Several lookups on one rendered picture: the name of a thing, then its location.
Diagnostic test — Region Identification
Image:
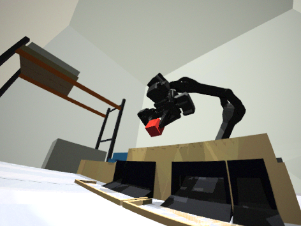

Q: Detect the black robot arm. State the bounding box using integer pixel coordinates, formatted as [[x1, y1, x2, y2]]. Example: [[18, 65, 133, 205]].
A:
[[146, 73, 246, 140]]

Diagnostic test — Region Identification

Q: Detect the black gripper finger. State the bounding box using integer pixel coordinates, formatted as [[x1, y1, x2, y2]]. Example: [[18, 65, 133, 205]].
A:
[[145, 109, 157, 121], [159, 101, 182, 128]]

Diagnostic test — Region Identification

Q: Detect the red cube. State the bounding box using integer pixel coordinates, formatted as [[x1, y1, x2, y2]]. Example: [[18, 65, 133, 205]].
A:
[[145, 118, 165, 137]]

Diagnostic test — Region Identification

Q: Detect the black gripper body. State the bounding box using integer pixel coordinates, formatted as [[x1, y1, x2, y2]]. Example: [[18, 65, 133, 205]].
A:
[[137, 93, 196, 126]]

